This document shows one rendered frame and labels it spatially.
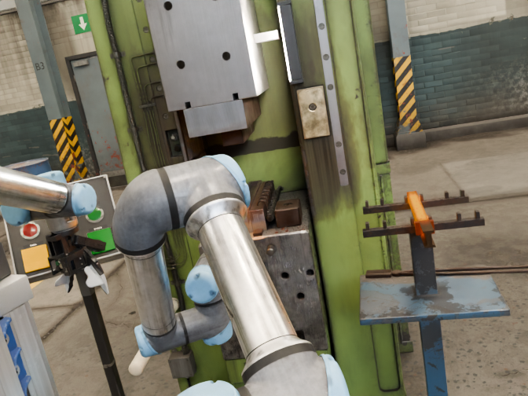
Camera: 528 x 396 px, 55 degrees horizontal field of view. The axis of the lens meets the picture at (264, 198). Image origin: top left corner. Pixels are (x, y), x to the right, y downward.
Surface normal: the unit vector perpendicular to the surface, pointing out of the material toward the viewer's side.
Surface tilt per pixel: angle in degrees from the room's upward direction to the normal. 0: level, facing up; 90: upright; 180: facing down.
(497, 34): 90
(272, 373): 48
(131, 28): 90
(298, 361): 41
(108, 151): 90
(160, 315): 118
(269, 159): 90
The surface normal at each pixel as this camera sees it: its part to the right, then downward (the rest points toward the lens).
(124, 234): -0.39, 0.42
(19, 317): 0.90, -0.05
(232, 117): -0.10, 0.27
